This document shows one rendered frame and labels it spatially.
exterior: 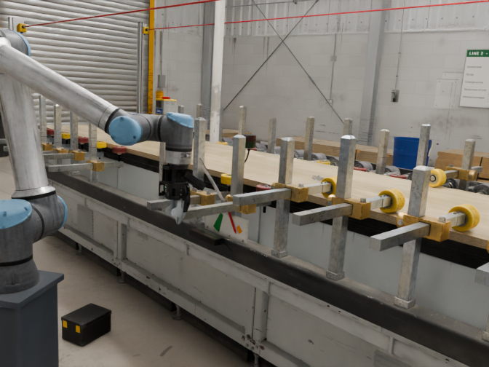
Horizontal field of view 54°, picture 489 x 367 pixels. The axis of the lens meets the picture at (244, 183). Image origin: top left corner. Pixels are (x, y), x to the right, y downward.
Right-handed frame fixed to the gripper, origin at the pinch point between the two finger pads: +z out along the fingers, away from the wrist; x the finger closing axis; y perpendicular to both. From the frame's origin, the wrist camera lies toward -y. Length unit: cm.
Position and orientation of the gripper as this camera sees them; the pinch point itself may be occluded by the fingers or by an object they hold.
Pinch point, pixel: (180, 220)
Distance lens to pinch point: 171.2
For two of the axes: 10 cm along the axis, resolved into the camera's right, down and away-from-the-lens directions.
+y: -7.3, 0.7, -6.8
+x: 6.8, 1.8, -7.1
